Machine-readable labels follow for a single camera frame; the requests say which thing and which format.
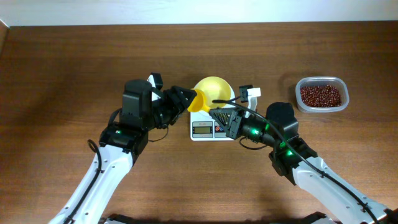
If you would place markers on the yellow plastic bowl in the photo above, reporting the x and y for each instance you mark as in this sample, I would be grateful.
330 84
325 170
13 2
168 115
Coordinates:
214 88

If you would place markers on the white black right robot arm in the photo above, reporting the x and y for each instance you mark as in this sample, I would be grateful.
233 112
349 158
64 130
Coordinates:
293 159

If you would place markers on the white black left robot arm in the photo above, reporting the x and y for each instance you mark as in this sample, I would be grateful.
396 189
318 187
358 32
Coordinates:
144 108

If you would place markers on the yellow plastic measuring scoop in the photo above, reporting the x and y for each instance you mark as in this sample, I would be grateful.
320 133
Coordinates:
199 103

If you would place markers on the red beans in container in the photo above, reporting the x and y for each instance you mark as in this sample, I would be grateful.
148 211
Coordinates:
320 96

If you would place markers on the white digital kitchen scale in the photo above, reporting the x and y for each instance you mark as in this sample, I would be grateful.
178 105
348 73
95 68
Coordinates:
204 128

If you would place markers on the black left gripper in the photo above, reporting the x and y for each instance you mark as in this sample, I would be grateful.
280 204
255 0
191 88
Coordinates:
177 104

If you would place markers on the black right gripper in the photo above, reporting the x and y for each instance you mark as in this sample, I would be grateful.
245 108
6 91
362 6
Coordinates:
232 125

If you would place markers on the clear plastic container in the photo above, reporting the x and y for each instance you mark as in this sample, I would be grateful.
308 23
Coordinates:
321 81

